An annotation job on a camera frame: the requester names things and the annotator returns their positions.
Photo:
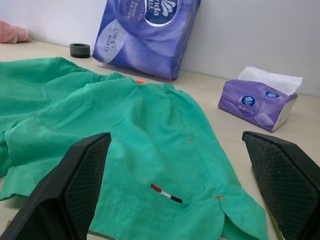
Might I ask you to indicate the large purple tissue multipack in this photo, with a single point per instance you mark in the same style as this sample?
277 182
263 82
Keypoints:
145 37

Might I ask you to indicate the small purple tissue pack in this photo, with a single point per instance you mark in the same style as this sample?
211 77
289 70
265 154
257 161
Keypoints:
250 105

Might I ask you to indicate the green shorts with orange drawstring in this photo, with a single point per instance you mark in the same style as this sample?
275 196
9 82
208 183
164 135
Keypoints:
150 125

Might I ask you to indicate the pink plush toy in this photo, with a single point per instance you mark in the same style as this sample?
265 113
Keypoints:
12 32

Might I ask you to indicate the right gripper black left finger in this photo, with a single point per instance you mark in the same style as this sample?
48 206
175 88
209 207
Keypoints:
50 200

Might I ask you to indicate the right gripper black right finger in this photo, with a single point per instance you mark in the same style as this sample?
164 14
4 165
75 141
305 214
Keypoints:
287 180

